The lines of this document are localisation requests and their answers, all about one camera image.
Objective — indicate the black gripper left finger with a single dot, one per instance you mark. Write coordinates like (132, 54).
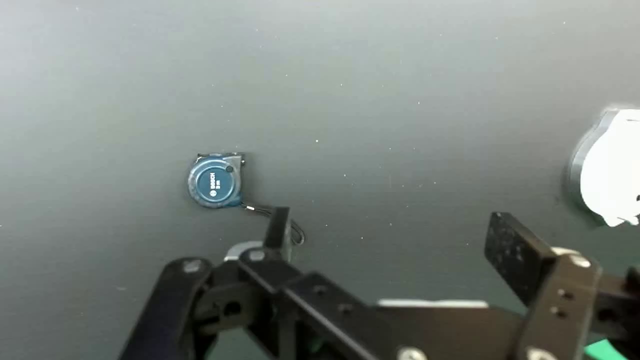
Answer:
(200, 301)

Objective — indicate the blue round measuring tape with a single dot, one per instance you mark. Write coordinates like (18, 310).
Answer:
(214, 181)

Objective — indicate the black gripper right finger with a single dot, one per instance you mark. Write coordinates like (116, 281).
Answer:
(533, 266)

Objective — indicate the round pale disc grey rim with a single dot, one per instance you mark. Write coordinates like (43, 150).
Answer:
(610, 167)

